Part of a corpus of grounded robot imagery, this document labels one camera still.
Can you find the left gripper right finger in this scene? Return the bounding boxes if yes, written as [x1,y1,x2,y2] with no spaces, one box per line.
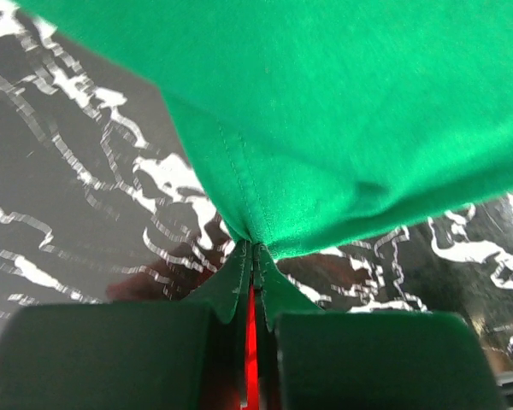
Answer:
[252,243,321,409]

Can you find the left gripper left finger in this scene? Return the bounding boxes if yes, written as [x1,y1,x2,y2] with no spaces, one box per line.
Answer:
[184,241,252,409]

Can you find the black marbled table mat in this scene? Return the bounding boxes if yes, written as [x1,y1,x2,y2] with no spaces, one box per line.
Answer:
[0,1,513,373]

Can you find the red folded t shirt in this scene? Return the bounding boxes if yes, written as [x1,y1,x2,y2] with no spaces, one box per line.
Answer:
[240,284,260,410]

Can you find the green t shirt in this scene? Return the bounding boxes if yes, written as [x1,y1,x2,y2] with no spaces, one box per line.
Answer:
[21,1,513,258]

